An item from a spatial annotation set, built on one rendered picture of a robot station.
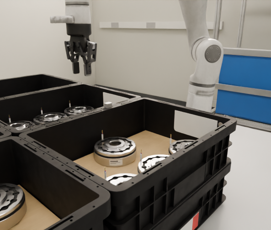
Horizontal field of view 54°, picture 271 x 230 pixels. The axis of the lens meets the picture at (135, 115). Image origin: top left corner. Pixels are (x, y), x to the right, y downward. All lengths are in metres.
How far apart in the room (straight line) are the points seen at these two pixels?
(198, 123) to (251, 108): 1.87
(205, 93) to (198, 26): 0.23
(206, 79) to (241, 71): 1.59
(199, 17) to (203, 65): 0.16
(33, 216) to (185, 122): 0.43
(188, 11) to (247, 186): 0.56
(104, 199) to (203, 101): 0.67
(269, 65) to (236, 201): 1.80
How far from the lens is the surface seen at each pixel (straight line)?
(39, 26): 4.16
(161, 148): 0.71
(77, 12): 0.83
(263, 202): 0.80
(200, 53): 0.92
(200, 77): 0.94
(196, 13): 0.94
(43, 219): 0.51
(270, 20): 3.35
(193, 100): 0.97
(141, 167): 0.57
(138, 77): 4.21
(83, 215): 0.34
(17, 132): 0.60
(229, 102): 2.61
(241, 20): 3.20
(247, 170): 0.94
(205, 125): 0.70
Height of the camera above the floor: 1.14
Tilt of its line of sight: 19 degrees down
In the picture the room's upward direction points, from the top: straight up
